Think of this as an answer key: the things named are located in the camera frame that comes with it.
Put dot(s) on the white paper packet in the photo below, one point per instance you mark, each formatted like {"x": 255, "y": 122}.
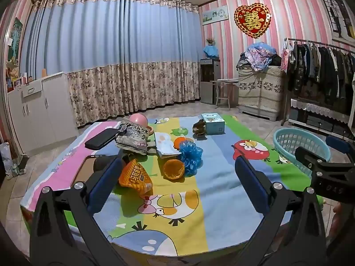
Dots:
{"x": 165, "y": 145}

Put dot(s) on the white cabinet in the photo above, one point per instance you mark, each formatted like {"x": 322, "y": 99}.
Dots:
{"x": 41, "y": 110}

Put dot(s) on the cartoon printed blanket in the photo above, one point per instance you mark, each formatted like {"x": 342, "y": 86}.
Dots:
{"x": 208, "y": 171}

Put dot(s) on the brown phone case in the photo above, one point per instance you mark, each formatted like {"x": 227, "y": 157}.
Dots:
{"x": 83, "y": 169}

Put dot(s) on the small potted plant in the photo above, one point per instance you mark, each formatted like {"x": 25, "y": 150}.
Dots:
{"x": 210, "y": 41}

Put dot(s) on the landscape wall picture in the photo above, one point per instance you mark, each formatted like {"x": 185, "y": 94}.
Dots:
{"x": 215, "y": 15}

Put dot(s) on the black case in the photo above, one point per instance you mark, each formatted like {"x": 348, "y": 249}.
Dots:
{"x": 101, "y": 140}

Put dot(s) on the teal plastic basket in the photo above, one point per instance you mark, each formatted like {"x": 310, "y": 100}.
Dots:
{"x": 283, "y": 141}

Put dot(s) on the colourful wall poster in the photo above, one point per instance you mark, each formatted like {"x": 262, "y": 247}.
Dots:
{"x": 15, "y": 41}

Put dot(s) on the pink hanging bag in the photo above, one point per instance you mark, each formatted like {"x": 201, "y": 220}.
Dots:
{"x": 285, "y": 61}

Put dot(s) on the pink pig mug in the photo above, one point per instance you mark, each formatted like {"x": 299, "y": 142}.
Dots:
{"x": 140, "y": 119}

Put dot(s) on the row of hanging clothes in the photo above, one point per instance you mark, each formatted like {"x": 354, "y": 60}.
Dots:
{"x": 327, "y": 66}

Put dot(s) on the blue covered water bottle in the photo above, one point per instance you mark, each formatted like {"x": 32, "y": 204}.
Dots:
{"x": 210, "y": 52}

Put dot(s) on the small grey table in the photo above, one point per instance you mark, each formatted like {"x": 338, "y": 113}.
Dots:
{"x": 224, "y": 81}

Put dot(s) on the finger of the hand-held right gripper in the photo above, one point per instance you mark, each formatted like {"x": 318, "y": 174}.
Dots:
{"x": 337, "y": 144}
{"x": 305, "y": 155}

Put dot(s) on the cloth covered cabinet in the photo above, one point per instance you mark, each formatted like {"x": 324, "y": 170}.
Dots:
{"x": 260, "y": 94}

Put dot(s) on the clear plastic bag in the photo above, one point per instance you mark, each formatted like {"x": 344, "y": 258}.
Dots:
{"x": 6, "y": 158}

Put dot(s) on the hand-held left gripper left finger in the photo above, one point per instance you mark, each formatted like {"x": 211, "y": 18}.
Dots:
{"x": 106, "y": 180}

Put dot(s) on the grey water dispenser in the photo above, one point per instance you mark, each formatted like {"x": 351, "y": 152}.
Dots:
{"x": 208, "y": 88}

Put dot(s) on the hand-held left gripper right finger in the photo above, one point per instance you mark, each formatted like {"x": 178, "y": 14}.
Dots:
{"x": 249, "y": 180}

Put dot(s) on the metal clothes rack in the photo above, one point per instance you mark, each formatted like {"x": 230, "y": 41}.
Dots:
{"x": 313, "y": 42}

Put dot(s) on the brown cloth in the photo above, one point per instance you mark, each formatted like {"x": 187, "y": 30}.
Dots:
{"x": 199, "y": 127}

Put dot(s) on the teal tissue box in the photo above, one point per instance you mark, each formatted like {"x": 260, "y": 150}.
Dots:
{"x": 213, "y": 124}

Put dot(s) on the red heart wall decoration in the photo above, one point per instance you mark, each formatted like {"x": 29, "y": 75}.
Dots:
{"x": 252, "y": 19}

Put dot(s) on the orange snack bag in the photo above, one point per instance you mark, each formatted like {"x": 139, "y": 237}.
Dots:
{"x": 136, "y": 177}

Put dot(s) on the blue plastic bag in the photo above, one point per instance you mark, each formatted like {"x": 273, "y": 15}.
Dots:
{"x": 191, "y": 156}

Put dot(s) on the pile of clothes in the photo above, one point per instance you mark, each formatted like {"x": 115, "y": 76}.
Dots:
{"x": 260, "y": 55}

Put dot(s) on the low cabinet with lace cloth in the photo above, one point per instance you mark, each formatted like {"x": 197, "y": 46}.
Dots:
{"x": 313, "y": 108}

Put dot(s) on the grey snack bag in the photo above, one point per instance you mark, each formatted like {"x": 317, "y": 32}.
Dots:
{"x": 133, "y": 137}

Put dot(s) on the person's right hand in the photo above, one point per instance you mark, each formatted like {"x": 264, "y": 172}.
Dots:
{"x": 337, "y": 216}

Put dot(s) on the blue floral curtain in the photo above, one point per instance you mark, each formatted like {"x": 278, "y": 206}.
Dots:
{"x": 111, "y": 47}

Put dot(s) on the framed wall poster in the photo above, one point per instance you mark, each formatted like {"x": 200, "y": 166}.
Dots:
{"x": 337, "y": 16}

